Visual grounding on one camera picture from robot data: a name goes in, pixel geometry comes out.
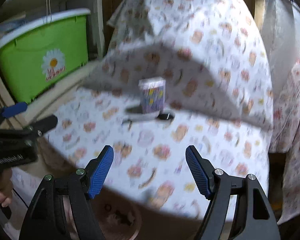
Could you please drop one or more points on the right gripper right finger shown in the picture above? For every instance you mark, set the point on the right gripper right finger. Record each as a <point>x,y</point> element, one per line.
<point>253,217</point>

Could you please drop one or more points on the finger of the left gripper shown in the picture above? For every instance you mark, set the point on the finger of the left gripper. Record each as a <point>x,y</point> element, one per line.
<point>43,126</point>
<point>11,111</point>

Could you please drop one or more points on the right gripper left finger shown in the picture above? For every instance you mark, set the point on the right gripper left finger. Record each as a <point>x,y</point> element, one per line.
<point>45,217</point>

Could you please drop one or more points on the person's left hand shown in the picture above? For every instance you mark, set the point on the person's left hand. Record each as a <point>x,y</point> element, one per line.
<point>6,188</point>

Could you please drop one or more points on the green plastic storage box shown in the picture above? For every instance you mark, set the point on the green plastic storage box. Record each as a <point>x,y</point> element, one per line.
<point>36,55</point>

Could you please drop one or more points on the pink plastic waste basket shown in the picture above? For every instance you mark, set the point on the pink plastic waste basket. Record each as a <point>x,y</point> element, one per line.
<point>117,217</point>

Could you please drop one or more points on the cream wooden shelf unit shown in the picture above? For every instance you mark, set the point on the cream wooden shelf unit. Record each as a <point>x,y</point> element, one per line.
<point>15,13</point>

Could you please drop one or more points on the purple checkered carton box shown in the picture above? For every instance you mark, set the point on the purple checkered carton box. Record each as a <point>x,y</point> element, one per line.
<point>152,93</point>

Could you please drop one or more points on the black plastic spoon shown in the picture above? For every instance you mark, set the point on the black plastic spoon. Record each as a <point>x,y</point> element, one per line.
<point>160,117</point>

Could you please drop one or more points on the bear print bed sheet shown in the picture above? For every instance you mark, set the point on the bear print bed sheet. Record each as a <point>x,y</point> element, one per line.
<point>218,86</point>

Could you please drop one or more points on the pink patterned curtain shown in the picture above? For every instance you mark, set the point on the pink patterned curtain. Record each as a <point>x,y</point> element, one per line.
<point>281,35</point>

